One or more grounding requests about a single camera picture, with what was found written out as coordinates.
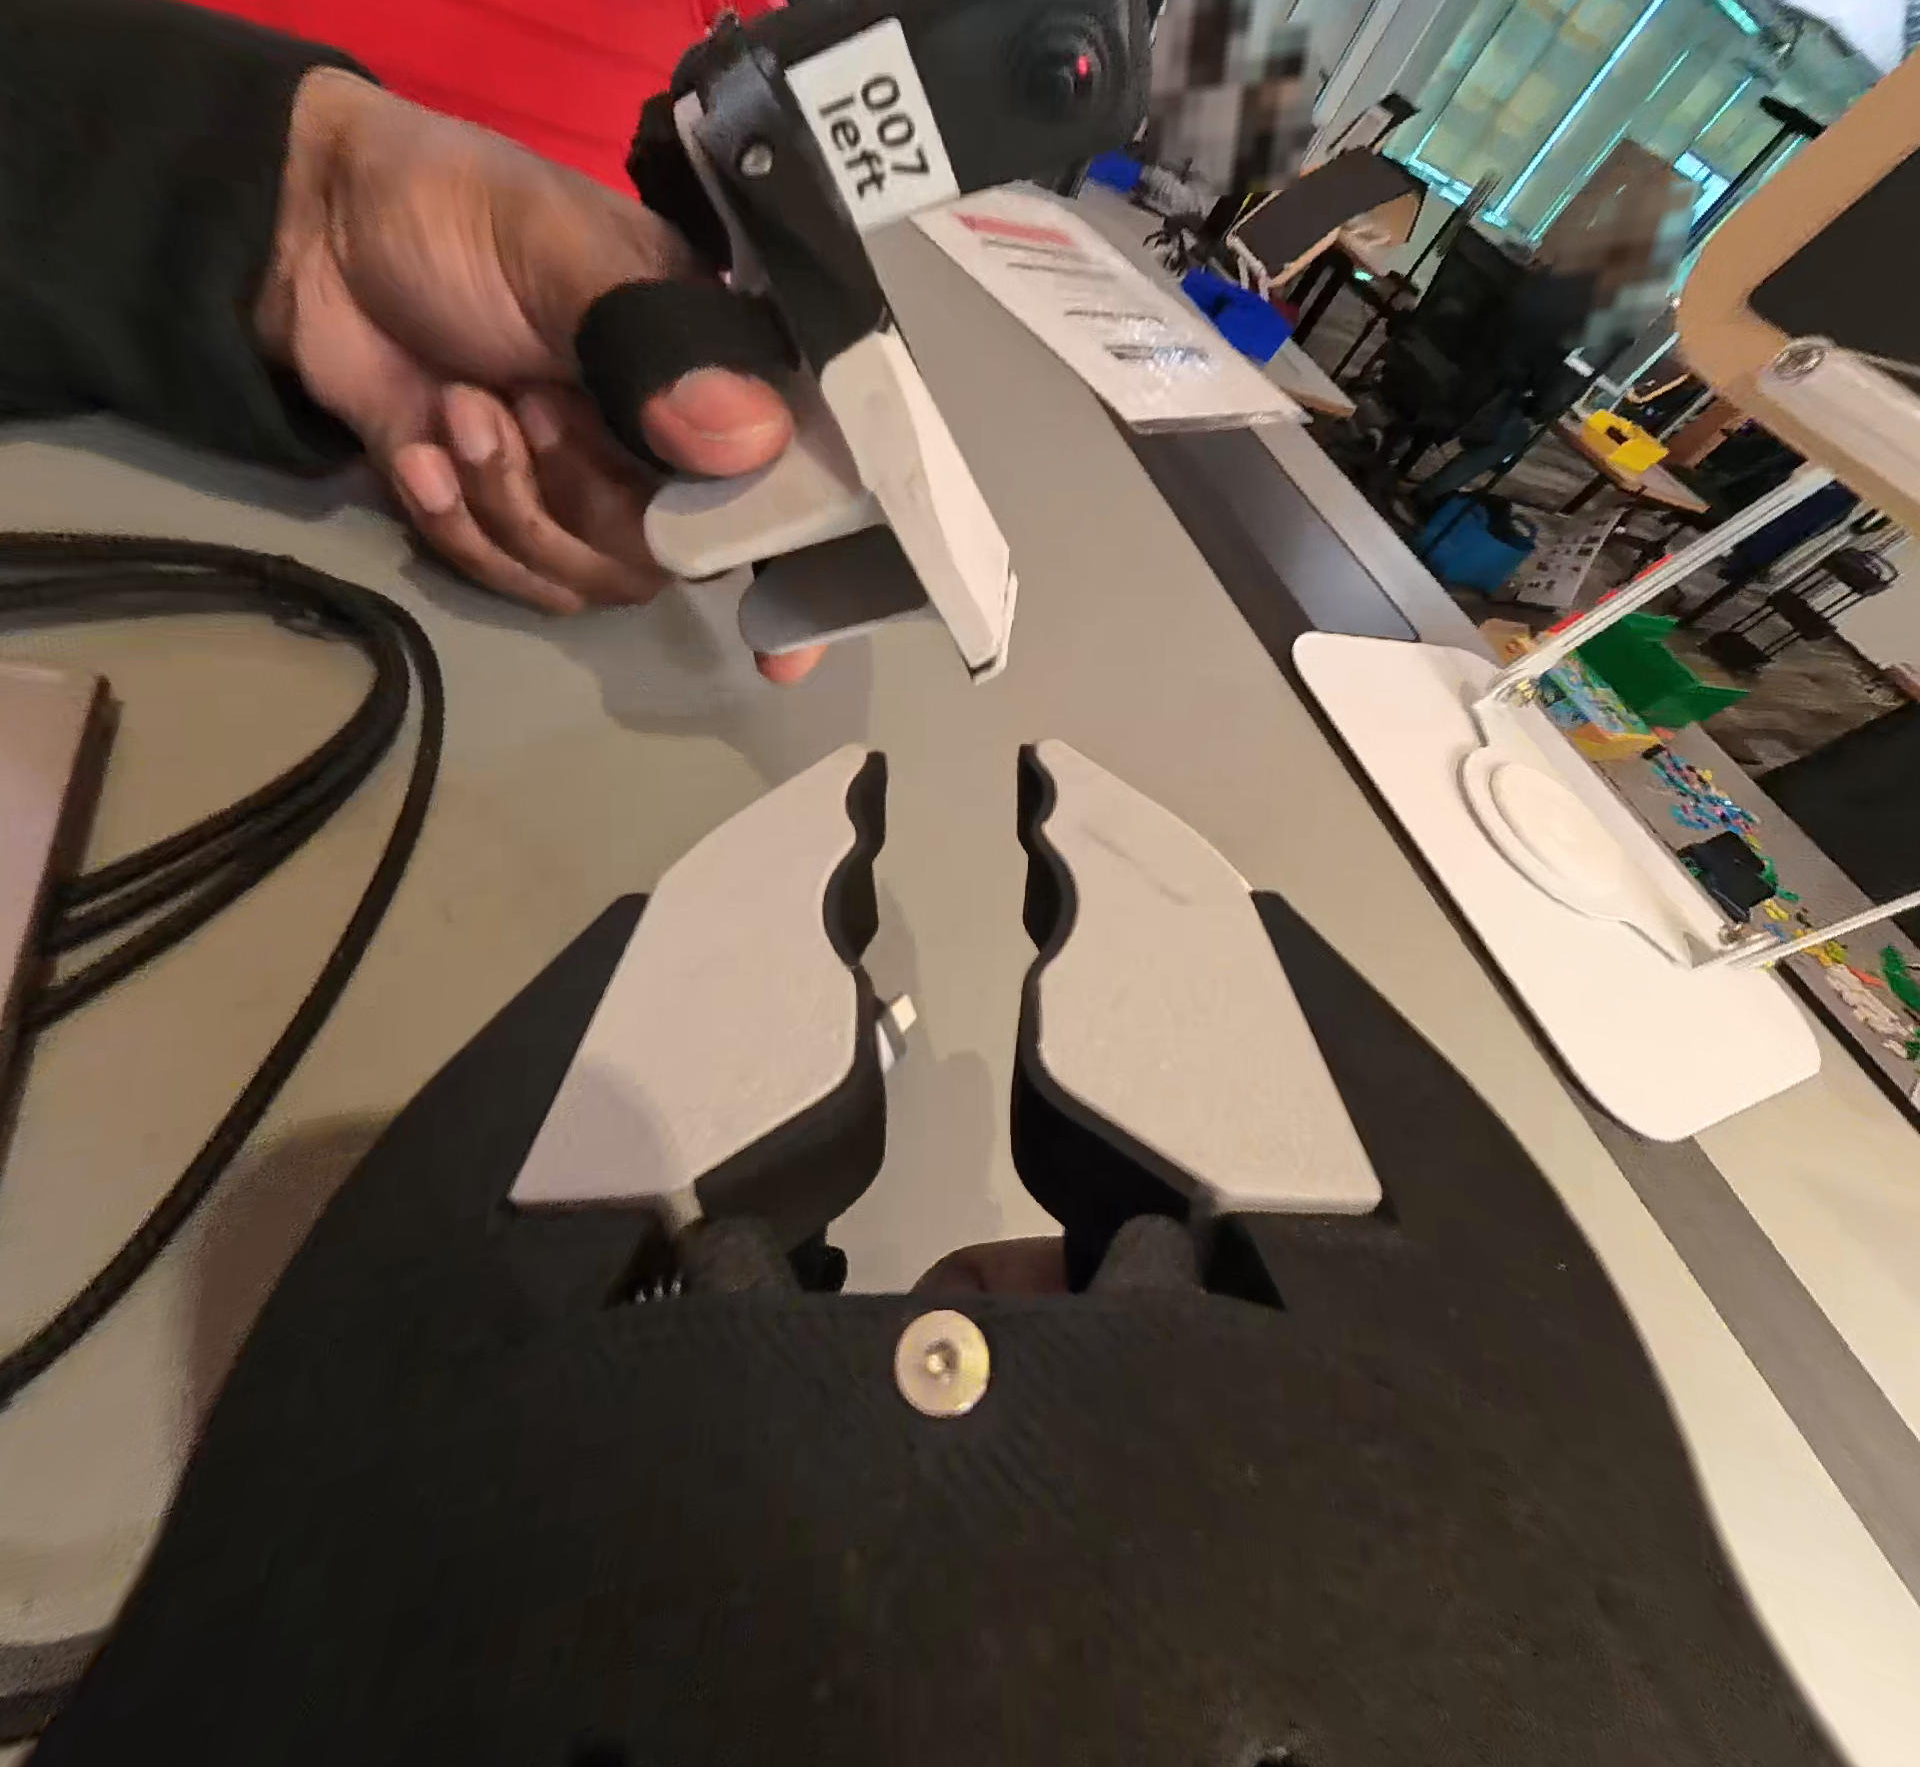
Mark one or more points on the yellow plastic bin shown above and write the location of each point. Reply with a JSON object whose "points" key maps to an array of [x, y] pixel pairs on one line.
{"points": [[1629, 442]]}

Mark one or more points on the blue plastic tub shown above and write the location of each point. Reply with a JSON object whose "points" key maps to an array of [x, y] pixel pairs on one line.
{"points": [[1478, 545]]}

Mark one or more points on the green plastic bin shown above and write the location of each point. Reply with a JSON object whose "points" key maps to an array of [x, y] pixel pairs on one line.
{"points": [[1652, 675]]}

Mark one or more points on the blue plastic bin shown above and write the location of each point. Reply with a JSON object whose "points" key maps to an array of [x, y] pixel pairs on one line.
{"points": [[1239, 311]]}

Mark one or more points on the scattered colourful toy pieces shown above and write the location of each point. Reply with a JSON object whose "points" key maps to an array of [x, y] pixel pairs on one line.
{"points": [[1741, 868]]}

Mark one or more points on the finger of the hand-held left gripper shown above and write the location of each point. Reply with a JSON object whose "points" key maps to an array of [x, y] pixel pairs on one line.
{"points": [[937, 493]]}

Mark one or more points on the wood-edged black board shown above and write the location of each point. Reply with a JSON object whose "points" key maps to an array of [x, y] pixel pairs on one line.
{"points": [[1845, 253]]}

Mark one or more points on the white round disc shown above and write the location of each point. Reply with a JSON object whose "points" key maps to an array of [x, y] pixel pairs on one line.
{"points": [[1563, 838]]}

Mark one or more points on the black tilted board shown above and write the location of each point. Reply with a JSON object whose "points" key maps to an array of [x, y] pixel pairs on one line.
{"points": [[1327, 214]]}

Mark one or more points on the laminated paper sheet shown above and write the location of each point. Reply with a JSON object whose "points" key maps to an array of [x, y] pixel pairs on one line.
{"points": [[1111, 311]]}

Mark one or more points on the person's left hand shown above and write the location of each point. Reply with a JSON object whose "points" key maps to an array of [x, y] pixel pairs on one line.
{"points": [[420, 267]]}

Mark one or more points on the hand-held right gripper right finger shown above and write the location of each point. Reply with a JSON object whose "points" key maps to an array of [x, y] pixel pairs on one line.
{"points": [[1185, 1045]]}

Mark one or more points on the person's left forearm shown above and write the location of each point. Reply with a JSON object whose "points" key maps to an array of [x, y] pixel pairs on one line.
{"points": [[137, 221]]}

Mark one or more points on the black office chair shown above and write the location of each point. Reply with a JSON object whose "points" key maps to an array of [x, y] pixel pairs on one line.
{"points": [[1478, 356]]}

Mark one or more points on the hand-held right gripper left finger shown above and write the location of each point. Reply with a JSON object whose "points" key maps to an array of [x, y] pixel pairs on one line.
{"points": [[704, 1016]]}

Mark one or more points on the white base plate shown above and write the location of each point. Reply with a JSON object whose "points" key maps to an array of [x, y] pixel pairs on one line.
{"points": [[1652, 1045]]}

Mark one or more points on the grey usb hub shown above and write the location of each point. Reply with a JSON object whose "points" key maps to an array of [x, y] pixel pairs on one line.
{"points": [[44, 868]]}

